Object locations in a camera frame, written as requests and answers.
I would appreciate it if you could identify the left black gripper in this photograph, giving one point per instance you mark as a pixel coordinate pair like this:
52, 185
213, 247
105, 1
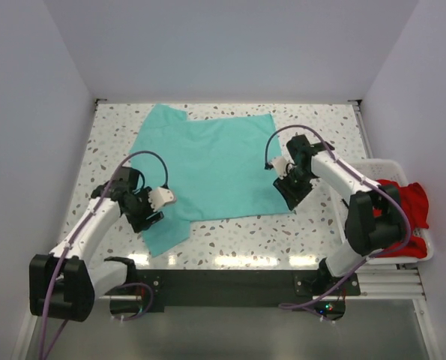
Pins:
141, 223

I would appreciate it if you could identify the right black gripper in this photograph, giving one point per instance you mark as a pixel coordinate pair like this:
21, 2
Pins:
291, 196

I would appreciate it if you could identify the teal t shirt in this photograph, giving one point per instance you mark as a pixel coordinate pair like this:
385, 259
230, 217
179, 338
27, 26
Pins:
215, 167

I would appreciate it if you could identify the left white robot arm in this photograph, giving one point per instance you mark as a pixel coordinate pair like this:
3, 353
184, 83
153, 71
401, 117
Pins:
61, 286

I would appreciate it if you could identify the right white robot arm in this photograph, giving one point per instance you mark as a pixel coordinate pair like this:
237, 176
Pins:
375, 218

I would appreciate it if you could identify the white plastic laundry basket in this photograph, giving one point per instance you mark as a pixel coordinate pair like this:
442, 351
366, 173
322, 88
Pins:
376, 169

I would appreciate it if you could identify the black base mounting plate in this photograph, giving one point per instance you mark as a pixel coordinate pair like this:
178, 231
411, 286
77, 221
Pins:
213, 288

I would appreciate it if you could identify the red t shirt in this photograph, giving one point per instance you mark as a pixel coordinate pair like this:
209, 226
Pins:
415, 204

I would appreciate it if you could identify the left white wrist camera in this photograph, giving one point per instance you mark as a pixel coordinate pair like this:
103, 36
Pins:
161, 197

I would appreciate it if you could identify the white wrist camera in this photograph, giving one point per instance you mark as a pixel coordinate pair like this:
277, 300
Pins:
281, 166
161, 197

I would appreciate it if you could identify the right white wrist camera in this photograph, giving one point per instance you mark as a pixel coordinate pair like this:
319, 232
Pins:
281, 166

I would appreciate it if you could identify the aluminium rail frame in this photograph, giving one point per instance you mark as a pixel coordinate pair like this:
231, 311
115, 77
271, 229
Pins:
385, 284

